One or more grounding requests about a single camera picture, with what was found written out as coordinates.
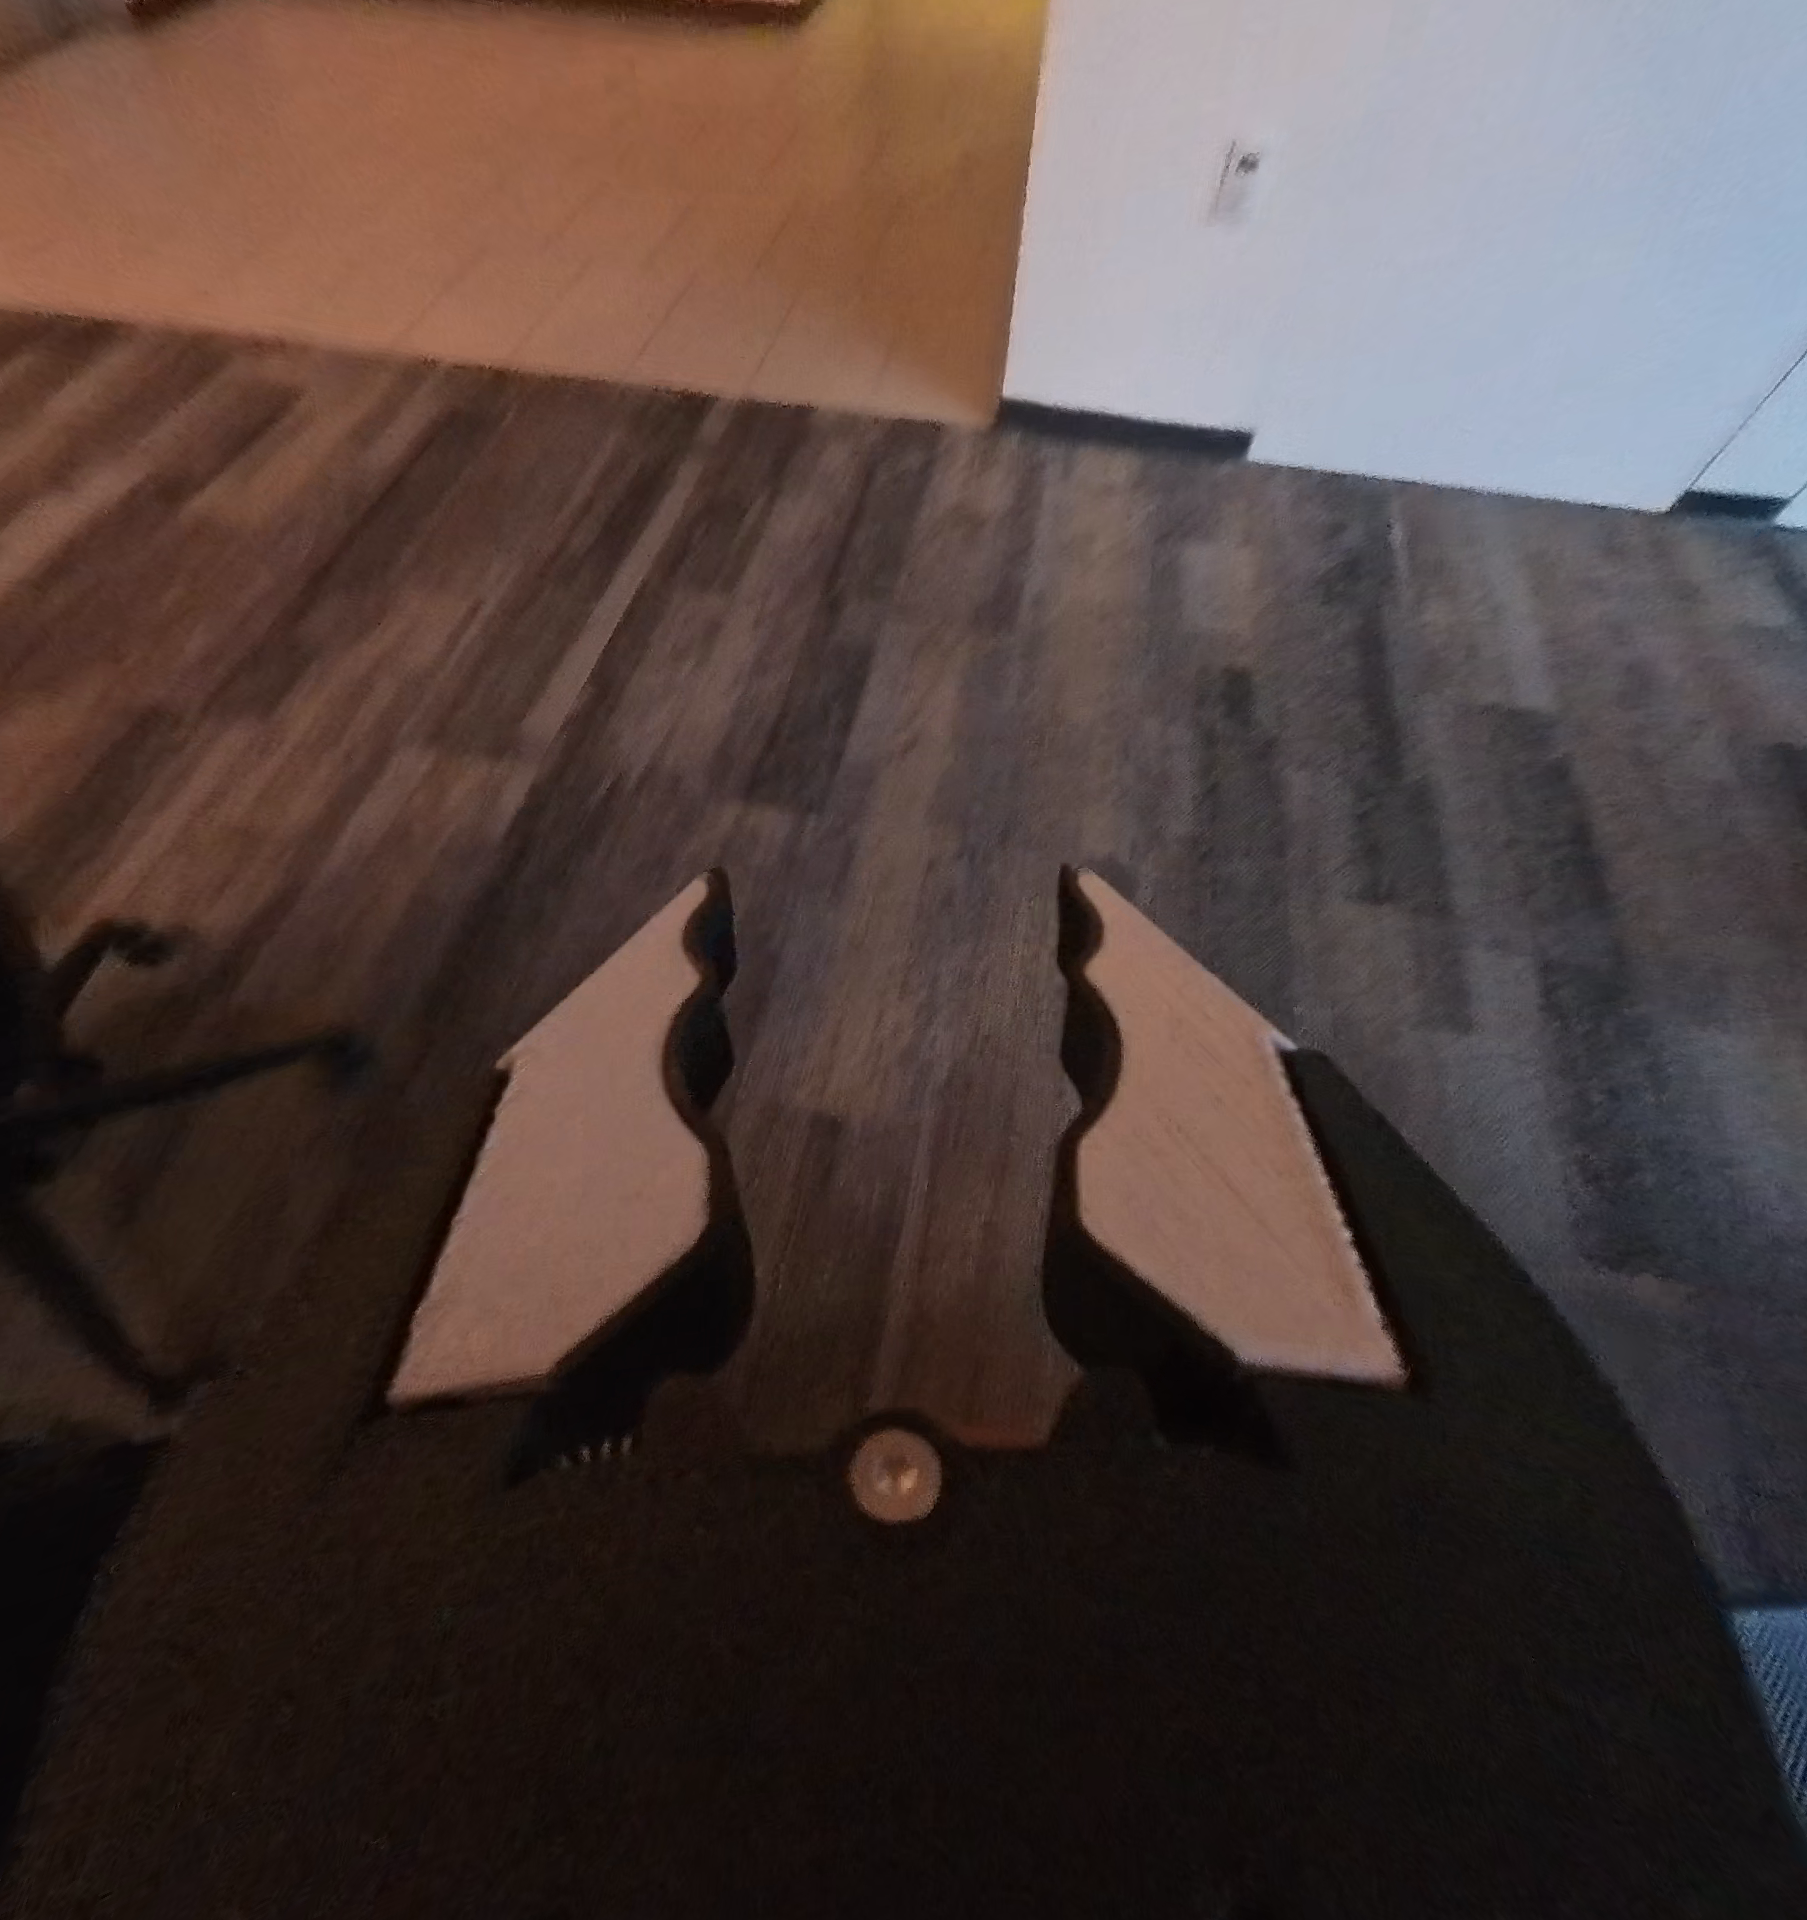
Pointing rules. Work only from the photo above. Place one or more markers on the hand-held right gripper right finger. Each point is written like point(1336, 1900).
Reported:
point(1233, 1200)

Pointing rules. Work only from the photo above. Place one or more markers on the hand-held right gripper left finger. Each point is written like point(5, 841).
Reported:
point(574, 1200)

